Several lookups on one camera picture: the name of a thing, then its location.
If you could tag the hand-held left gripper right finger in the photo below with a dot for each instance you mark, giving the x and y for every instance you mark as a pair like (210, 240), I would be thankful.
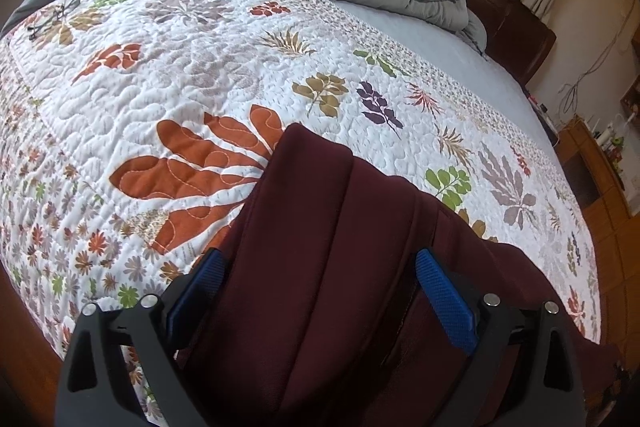
(447, 302)

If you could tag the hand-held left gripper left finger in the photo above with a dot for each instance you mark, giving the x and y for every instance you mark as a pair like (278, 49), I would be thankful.
(199, 289)

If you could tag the maroon pants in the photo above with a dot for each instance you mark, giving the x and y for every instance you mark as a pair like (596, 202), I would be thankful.
(325, 257)

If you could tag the floral quilted bedspread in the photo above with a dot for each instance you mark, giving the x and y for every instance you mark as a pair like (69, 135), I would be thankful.
(200, 72)

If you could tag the group of bottles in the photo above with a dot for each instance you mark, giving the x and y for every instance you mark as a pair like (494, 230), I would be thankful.
(612, 142)

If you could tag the light blue bed sheet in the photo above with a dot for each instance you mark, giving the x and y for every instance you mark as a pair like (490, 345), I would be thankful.
(450, 57)

